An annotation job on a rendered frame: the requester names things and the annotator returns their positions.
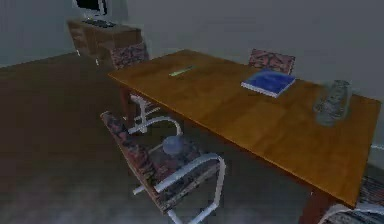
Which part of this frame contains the pale blue ball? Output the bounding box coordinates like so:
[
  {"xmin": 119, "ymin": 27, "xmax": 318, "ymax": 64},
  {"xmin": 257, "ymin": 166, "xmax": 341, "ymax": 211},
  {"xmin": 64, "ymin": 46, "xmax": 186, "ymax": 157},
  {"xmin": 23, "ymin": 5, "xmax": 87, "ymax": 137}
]
[{"xmin": 162, "ymin": 135, "xmax": 186, "ymax": 156}]

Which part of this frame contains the orange wooden dining table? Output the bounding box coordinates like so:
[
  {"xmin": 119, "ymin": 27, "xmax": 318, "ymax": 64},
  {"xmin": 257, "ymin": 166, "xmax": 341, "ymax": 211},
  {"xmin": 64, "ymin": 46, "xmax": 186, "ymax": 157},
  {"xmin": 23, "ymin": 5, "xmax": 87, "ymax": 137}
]
[{"xmin": 107, "ymin": 49, "xmax": 382, "ymax": 224}]

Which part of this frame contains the blue book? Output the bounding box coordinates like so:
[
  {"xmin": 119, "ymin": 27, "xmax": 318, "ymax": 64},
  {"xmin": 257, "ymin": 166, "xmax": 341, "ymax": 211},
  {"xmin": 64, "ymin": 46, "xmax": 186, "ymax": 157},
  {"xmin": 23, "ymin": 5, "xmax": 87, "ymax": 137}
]
[{"xmin": 240, "ymin": 68, "xmax": 297, "ymax": 99}]

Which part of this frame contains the brown wooden desk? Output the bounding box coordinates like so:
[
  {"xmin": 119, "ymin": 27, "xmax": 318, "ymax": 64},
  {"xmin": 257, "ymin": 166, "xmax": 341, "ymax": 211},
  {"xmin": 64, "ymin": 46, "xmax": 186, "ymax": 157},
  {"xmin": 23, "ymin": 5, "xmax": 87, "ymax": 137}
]
[{"xmin": 66, "ymin": 19, "xmax": 143, "ymax": 67}]

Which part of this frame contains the black keyboard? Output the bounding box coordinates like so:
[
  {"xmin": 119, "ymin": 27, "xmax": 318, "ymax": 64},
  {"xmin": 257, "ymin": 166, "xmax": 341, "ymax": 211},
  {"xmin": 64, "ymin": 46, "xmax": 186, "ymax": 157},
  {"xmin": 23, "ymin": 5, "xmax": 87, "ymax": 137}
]
[{"xmin": 81, "ymin": 18, "xmax": 118, "ymax": 29}]

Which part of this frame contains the clear glass vase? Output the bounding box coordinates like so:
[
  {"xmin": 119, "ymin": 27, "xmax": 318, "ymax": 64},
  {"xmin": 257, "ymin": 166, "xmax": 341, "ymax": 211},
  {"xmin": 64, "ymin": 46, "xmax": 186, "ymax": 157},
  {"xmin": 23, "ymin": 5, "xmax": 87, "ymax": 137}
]
[{"xmin": 312, "ymin": 79, "xmax": 353, "ymax": 127}]

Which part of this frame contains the white framed computer monitor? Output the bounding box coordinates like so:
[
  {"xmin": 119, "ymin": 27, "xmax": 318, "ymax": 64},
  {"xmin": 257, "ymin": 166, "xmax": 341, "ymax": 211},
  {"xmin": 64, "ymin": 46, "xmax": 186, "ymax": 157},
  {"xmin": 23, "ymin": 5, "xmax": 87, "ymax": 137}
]
[{"xmin": 72, "ymin": 0, "xmax": 109, "ymax": 20}]

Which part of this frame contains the patterned chair with white frame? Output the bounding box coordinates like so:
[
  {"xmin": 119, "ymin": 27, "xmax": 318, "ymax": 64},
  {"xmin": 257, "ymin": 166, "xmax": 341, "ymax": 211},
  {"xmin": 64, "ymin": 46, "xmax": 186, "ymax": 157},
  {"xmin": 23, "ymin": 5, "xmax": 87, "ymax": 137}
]
[
  {"xmin": 248, "ymin": 48, "xmax": 297, "ymax": 76},
  {"xmin": 318, "ymin": 174, "xmax": 384, "ymax": 224},
  {"xmin": 109, "ymin": 41, "xmax": 162, "ymax": 134},
  {"xmin": 99, "ymin": 110, "xmax": 227, "ymax": 224}
]

